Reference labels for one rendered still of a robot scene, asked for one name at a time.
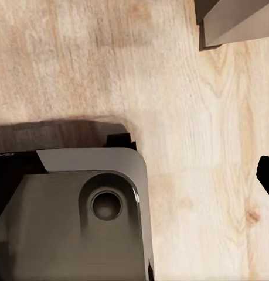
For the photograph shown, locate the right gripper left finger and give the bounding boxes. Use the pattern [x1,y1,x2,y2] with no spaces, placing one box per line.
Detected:
[0,156,24,216]

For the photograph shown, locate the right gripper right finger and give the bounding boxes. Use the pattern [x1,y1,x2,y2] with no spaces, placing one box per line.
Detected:
[256,155,269,195]

